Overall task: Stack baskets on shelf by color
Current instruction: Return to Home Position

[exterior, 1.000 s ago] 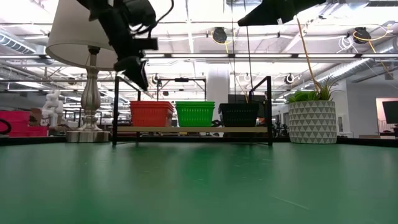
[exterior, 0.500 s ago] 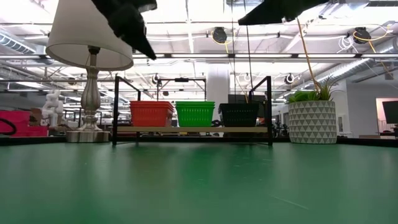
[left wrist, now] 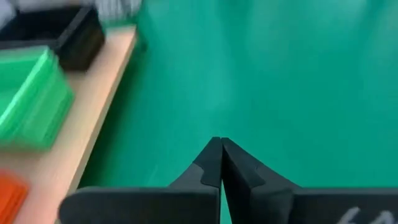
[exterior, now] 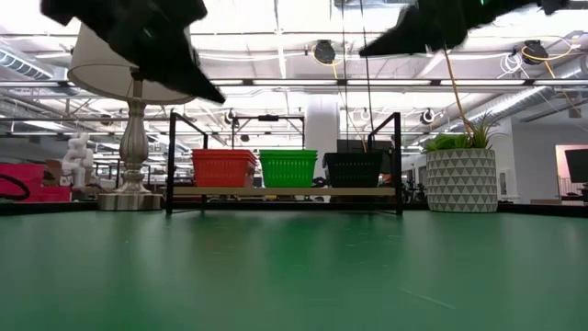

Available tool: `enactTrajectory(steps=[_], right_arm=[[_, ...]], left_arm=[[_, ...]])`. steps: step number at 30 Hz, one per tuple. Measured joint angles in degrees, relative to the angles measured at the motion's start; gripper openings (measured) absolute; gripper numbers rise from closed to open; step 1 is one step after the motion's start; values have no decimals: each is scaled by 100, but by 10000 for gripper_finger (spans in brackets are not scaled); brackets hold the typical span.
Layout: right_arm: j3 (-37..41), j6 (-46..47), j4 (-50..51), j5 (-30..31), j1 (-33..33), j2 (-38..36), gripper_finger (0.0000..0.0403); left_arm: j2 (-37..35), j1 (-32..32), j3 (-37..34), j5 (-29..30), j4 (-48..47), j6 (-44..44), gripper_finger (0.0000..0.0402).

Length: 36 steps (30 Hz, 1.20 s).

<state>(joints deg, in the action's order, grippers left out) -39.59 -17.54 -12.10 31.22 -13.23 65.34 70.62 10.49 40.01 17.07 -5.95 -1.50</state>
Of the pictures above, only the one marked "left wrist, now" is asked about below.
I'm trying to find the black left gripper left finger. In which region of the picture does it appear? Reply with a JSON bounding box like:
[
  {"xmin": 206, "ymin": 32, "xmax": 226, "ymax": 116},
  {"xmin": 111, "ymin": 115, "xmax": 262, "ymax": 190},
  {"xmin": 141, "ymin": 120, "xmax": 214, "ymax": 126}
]
[{"xmin": 58, "ymin": 136, "xmax": 223, "ymax": 224}]

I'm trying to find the green plastic slotted basket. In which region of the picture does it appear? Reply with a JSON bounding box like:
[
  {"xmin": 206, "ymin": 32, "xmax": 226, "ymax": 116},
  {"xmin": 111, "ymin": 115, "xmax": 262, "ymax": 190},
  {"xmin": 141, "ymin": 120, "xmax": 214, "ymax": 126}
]
[
  {"xmin": 0, "ymin": 45, "xmax": 55, "ymax": 125},
  {"xmin": 0, "ymin": 51, "xmax": 75, "ymax": 151}
]

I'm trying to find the green table mat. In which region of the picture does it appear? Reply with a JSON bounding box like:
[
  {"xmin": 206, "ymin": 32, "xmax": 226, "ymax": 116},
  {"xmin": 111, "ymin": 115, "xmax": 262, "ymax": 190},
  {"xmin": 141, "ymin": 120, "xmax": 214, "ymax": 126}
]
[{"xmin": 77, "ymin": 0, "xmax": 398, "ymax": 224}]

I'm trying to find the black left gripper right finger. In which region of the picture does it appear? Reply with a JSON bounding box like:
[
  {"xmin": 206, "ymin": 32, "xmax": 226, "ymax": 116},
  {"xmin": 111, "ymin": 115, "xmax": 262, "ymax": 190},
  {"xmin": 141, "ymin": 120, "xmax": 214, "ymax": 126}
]
[{"xmin": 221, "ymin": 136, "xmax": 398, "ymax": 224}]

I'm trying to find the orange plastic slotted basket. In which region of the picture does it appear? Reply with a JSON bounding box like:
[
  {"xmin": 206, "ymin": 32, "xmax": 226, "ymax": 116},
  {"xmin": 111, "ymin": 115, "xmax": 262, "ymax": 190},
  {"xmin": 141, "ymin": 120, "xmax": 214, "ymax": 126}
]
[{"xmin": 0, "ymin": 169, "xmax": 29, "ymax": 224}]

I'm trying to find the black plastic slotted basket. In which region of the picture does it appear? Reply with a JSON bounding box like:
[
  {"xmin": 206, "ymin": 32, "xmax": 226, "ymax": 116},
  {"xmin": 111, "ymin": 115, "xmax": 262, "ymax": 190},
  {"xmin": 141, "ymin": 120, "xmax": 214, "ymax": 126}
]
[
  {"xmin": 46, "ymin": 12, "xmax": 106, "ymax": 72},
  {"xmin": 0, "ymin": 5, "xmax": 100, "ymax": 50}
]

